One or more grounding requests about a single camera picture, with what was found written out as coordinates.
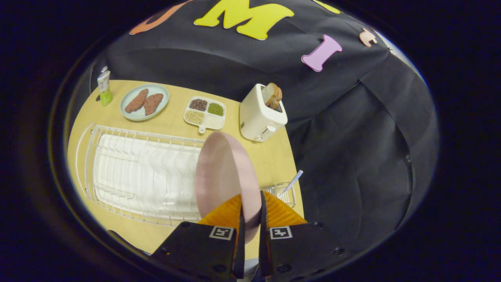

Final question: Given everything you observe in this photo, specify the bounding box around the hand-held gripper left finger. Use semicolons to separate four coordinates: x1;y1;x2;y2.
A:
150;193;246;280

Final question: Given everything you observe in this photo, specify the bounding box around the brown toast bread slice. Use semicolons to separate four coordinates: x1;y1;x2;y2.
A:
269;83;283;110

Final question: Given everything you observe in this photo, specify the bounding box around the yellow grains pile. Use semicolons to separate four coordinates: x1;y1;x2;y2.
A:
185;110;205;125

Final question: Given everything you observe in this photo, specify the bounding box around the white toaster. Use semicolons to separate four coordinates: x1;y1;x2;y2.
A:
239;83;288;142

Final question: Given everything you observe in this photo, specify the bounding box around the light toast bread slice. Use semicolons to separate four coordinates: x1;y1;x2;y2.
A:
261;83;277;107

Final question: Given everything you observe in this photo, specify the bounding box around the white and green bottle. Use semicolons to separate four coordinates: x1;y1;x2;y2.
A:
97;66;113;107

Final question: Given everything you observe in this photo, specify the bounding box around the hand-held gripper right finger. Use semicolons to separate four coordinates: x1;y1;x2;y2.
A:
258;191;347;280

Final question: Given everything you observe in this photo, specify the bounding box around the white divided tray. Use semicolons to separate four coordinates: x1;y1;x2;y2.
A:
184;96;227;134

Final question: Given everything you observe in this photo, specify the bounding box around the blue checkered handle spoon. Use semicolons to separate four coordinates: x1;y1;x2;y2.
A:
279;170;304;197

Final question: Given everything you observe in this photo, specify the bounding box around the pink plate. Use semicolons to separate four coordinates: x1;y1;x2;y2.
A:
195;131;262;243

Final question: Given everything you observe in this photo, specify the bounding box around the white wire dish rack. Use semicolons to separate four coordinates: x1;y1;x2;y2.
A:
74;123;206;227

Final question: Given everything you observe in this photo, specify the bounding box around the brown meat patty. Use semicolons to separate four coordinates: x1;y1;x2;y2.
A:
143;93;164;116
124;89;149;114

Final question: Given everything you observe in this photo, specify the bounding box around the pale green round plate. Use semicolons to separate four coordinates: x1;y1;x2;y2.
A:
120;83;170;121

